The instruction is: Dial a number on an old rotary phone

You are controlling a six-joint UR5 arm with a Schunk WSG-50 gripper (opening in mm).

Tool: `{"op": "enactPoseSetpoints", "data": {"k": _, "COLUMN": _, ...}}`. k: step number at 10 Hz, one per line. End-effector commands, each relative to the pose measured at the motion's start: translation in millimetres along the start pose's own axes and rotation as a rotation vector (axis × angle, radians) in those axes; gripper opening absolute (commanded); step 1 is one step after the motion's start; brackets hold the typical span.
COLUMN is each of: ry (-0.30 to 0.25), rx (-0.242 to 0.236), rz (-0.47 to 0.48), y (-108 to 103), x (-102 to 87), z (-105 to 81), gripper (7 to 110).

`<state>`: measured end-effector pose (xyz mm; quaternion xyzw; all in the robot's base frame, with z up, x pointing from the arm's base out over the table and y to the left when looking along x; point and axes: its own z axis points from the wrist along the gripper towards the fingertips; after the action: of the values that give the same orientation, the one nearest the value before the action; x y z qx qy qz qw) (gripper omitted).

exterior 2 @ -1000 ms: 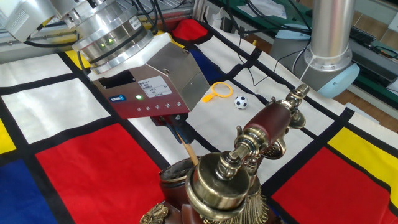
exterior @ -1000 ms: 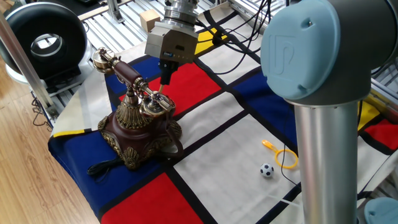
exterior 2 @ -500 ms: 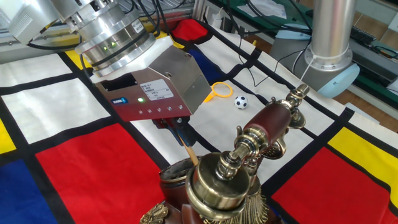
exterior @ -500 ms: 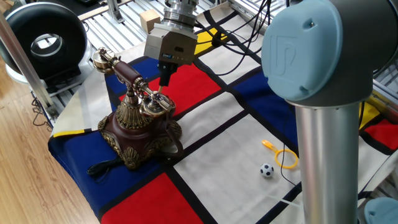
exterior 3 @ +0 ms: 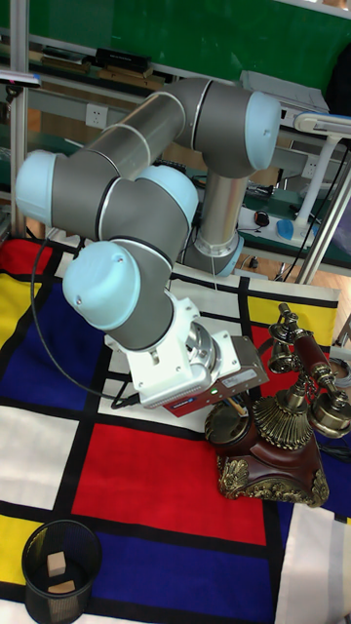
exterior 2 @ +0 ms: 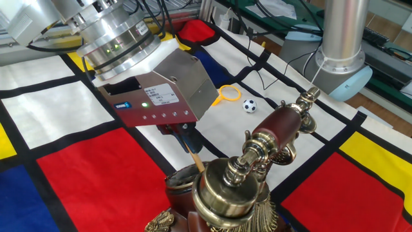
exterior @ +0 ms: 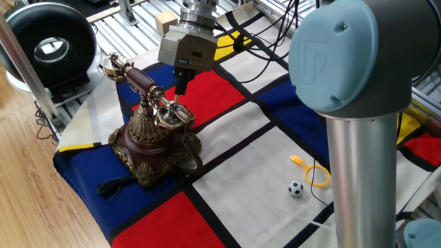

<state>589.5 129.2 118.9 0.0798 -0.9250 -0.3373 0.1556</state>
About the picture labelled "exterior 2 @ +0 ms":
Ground silver Schunk gripper body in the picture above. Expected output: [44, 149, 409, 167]
[98, 48, 220, 128]

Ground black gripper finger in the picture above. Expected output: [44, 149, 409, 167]
[175, 122, 204, 155]
[156, 124, 194, 154]

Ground thin wooden stick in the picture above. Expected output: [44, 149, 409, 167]
[182, 141, 206, 173]

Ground antique brown brass phone base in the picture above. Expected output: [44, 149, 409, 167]
[144, 128, 297, 232]

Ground brown brass phone handset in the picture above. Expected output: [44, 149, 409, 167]
[191, 86, 321, 228]

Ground white gripper adapter plate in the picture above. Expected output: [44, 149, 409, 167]
[91, 38, 180, 88]

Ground small toy soccer ball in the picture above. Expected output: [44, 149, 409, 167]
[242, 99, 258, 114]

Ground white power plug adapter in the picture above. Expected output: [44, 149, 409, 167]
[218, 6, 235, 31]

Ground silver force torque sensor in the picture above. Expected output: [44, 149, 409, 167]
[53, 0, 162, 81]

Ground colour block patterned tablecloth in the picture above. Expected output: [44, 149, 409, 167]
[0, 19, 412, 232]

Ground white plastic sheet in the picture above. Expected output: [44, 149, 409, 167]
[246, 0, 297, 20]

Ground white vented wrist housing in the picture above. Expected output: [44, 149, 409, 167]
[0, 0, 62, 48]

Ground yellow toy magnifier ring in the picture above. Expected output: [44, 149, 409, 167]
[211, 84, 242, 107]

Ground black wrist cable bundle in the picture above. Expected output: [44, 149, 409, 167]
[27, 0, 176, 54]

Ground aluminium frame post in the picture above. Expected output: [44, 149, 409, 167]
[198, 0, 215, 21]

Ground thin black wire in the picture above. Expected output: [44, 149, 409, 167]
[246, 35, 321, 91]

